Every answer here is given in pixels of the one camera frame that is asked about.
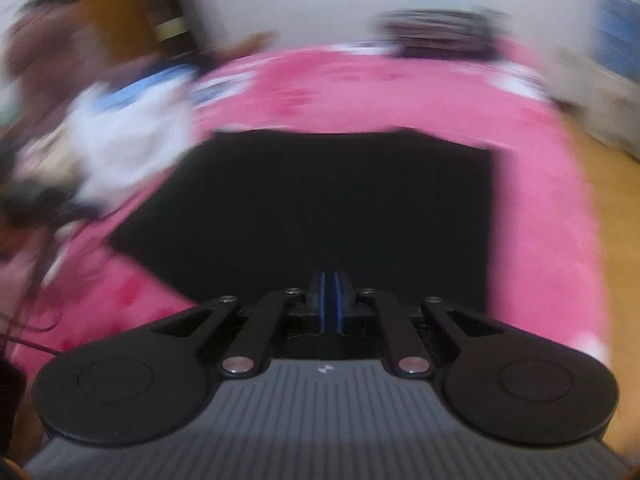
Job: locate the white water dispenser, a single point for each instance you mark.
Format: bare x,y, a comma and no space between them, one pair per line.
605,110

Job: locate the white cloth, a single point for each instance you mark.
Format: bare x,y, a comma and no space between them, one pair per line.
130,150

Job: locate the black printed t-shirt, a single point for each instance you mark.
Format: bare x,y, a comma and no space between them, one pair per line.
300,200

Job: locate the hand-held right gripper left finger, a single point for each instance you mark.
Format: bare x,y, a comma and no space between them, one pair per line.
322,302

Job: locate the dark patterned folded clothes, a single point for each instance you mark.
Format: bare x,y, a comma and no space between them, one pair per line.
440,35

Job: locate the wooden door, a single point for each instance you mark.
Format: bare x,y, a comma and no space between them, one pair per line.
110,5

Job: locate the pink floral blanket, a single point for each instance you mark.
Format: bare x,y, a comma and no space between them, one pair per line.
350,90

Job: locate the light blue cloth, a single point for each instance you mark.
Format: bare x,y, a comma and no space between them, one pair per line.
145,87

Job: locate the blue water bottle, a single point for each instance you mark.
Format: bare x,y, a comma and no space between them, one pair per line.
620,30

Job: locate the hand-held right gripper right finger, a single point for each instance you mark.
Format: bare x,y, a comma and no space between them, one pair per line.
341,302

